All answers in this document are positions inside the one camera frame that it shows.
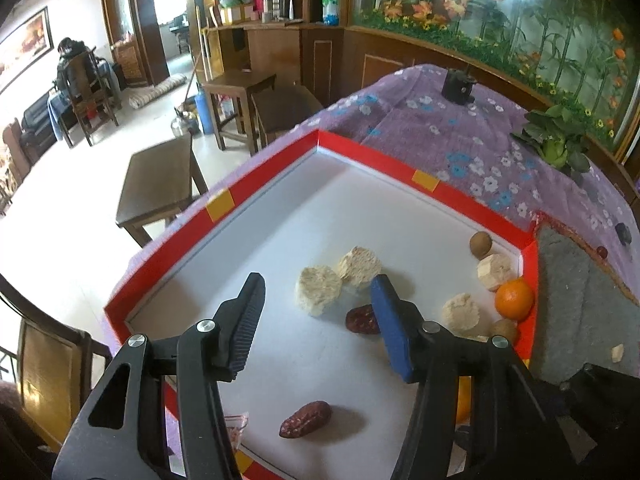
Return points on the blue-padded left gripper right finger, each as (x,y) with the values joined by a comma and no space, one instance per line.
(513,435)

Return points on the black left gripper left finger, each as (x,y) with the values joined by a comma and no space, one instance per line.
(120,431)

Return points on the beige yam chunk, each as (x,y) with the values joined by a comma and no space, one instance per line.
(617,353)
(461,314)

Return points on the small orange mandarin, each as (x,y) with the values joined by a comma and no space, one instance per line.
(464,399)

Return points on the brown round longan fruit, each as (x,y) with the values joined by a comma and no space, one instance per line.
(506,328)

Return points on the large orange mandarin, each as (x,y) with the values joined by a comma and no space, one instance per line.
(514,299)

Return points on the dark red jujube date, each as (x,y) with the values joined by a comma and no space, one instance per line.
(362,320)

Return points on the grey felt mat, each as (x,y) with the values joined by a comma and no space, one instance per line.
(582,313)

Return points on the small tan yam piece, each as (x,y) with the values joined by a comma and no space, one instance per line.
(317,287)

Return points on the pinkish yam chunk tray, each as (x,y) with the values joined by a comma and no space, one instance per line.
(494,270)

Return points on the red white tray box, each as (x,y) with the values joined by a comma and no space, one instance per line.
(319,218)

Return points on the pinkish yam chunk lower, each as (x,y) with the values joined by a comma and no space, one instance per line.
(359,267)

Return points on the black car key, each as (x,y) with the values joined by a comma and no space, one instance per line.
(623,233)

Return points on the dark wooden stool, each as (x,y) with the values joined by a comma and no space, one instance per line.
(158,186)

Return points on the brown longan in tray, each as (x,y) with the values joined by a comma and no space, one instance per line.
(480,244)

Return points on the wooden side table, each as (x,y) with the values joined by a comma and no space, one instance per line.
(239,86)

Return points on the green leafy vegetable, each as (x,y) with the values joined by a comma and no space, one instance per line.
(557,137)

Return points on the purple floral tablecloth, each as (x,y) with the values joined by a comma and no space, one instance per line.
(471,147)

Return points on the black cylindrical container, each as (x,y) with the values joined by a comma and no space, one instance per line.
(458,87)

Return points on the green blue water bottle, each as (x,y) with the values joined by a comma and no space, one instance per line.
(331,12)

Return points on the wooden chair near camera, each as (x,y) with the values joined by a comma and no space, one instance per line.
(54,369)

